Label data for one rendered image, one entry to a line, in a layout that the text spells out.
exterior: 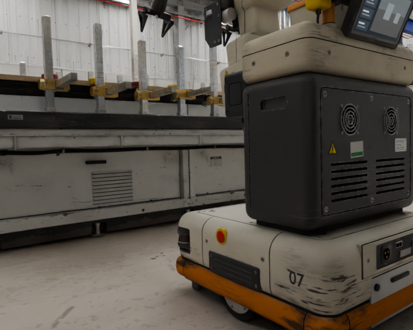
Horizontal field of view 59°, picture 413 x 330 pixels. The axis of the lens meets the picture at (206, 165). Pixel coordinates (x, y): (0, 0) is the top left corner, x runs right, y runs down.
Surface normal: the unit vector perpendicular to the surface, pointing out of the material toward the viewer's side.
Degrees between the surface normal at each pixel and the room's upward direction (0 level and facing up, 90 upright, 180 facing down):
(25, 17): 90
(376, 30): 115
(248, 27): 90
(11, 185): 90
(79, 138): 90
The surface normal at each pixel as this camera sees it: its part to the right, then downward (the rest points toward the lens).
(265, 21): 0.58, -0.11
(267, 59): -0.81, 0.05
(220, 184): 0.56, 0.10
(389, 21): 0.55, 0.44
